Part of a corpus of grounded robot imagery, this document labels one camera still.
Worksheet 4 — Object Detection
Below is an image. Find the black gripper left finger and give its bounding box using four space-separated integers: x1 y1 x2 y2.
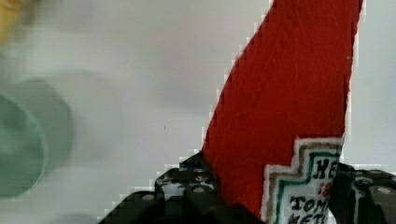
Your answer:
98 152 265 224

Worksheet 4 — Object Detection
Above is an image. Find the green mug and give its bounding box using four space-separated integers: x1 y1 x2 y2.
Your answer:
0 79 74 198

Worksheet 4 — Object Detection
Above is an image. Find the red plush ketchup bottle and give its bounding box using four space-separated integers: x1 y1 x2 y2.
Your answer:
203 0 363 224

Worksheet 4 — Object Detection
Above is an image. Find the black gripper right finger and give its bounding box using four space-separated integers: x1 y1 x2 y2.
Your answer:
329 163 396 224

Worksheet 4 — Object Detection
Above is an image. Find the plush peeled banana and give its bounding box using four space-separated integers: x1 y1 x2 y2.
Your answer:
0 0 36 46

